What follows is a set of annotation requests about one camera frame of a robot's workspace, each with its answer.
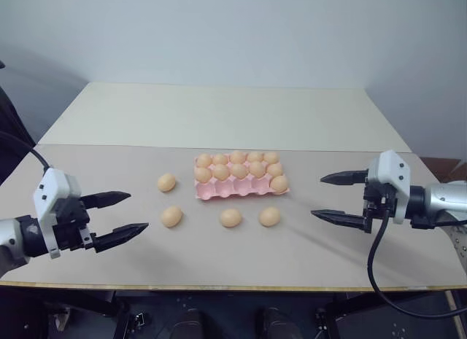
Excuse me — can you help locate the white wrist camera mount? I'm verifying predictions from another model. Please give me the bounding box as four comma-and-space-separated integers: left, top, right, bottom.
366, 149, 413, 225
32, 167, 82, 260

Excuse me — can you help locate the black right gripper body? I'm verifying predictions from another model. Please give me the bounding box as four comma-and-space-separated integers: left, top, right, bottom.
361, 177, 399, 234

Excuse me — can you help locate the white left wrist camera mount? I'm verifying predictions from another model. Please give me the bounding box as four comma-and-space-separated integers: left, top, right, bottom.
32, 167, 82, 260

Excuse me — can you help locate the white perforated plate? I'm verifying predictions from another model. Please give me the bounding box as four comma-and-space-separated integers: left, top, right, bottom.
446, 222, 467, 282

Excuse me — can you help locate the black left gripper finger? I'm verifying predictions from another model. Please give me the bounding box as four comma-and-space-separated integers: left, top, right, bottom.
80, 191, 132, 211
92, 222, 150, 254

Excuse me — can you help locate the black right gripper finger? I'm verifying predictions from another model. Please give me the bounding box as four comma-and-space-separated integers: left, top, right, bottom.
310, 209, 367, 232
319, 168, 370, 187

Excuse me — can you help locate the black metal stand frame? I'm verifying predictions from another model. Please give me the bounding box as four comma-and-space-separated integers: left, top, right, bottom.
313, 290, 467, 339
0, 286, 156, 339

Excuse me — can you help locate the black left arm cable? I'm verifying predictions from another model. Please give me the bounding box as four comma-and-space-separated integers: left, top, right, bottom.
0, 130, 52, 172

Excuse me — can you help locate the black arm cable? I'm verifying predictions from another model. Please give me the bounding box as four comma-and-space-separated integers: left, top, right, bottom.
366, 203, 467, 316
0, 130, 52, 172

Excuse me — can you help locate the pink egg tray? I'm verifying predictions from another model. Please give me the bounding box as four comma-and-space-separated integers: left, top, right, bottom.
193, 151, 293, 203

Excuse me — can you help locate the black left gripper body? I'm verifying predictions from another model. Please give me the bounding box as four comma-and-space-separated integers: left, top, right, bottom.
53, 195, 100, 253

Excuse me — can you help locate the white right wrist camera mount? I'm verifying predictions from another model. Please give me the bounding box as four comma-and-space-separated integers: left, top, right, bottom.
366, 149, 413, 225

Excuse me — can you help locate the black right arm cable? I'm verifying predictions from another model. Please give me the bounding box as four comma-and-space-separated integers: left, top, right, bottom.
366, 203, 467, 316

